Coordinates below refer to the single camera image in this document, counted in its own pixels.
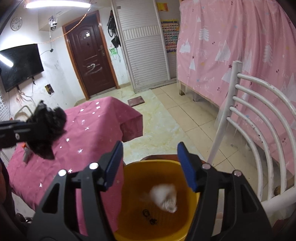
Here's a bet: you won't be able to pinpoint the brown bathroom scale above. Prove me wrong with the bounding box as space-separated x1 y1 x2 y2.
128 97 146 107

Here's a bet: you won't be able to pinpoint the pink star-print tablecloth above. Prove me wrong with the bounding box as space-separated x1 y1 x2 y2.
7 96 144 234

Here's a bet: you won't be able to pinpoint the white cloth item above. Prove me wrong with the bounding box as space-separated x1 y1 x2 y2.
142 183 178 214

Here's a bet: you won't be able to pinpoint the white wall clock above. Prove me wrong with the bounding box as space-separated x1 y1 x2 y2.
10 16 23 31

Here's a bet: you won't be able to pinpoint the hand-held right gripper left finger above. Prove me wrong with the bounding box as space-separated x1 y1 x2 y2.
30 140 124 241

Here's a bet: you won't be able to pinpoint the white shutter wardrobe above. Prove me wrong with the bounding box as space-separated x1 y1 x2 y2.
111 0 178 90

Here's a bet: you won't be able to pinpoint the black shoulder bag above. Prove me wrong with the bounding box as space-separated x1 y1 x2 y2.
107 10 116 37

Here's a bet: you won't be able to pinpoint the colourful chart wall poster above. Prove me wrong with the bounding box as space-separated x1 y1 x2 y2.
160 19 180 55

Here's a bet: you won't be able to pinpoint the white television cables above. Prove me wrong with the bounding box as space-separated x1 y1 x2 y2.
15 79 36 103

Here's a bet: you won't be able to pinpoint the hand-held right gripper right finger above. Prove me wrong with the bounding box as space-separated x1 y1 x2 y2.
177 142 273 241

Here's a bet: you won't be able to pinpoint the orange string wire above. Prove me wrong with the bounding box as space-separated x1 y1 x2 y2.
38 0 97 44

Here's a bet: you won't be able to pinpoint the pink tree-print bed curtain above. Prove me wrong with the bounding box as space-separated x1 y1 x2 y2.
176 0 296 167

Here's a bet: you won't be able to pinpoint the small white object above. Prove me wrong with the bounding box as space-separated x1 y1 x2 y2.
22 142 32 163

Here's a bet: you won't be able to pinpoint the yellow plastic bin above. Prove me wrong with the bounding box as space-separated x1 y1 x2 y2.
113 160 200 241

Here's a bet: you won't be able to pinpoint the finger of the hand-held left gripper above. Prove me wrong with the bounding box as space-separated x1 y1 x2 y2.
0 121 36 149

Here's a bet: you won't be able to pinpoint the white metal chair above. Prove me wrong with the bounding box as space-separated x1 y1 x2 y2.
207 61 296 223

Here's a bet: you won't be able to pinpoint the dark brown door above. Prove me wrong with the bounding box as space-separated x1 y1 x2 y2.
62 13 120 100

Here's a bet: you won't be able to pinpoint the brown round stool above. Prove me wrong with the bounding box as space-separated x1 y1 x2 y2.
141 154 206 165

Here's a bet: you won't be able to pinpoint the white metal frame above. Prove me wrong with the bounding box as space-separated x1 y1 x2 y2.
14 105 33 121

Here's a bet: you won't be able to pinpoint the black fluffy cloth scrap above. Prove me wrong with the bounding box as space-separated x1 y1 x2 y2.
25 100 68 160

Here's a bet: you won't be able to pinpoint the wooden bed frame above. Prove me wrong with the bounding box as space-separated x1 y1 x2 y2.
178 80 220 109

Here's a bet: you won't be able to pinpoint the ceiling light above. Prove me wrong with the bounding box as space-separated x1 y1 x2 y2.
24 0 92 10

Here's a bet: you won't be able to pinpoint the black wall television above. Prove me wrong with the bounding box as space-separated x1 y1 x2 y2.
0 44 45 93

